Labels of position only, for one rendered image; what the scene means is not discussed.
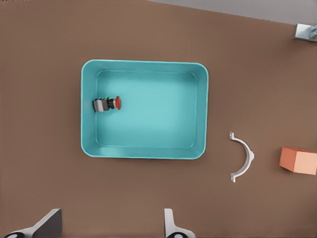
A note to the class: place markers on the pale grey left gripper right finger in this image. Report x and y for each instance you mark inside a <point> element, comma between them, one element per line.
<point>169,224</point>

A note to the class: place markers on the red push button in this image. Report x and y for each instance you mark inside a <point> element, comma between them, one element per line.
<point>107,104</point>

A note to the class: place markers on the orange cube block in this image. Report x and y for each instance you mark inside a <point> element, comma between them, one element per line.
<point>298,160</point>

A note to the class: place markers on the white curved pipe clamp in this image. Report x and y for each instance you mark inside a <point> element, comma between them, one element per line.
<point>245,155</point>

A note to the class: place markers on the blue storage box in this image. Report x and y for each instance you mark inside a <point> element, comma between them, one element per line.
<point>148,111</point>

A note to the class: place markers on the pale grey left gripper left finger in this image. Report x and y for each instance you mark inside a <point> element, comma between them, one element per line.
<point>47,224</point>

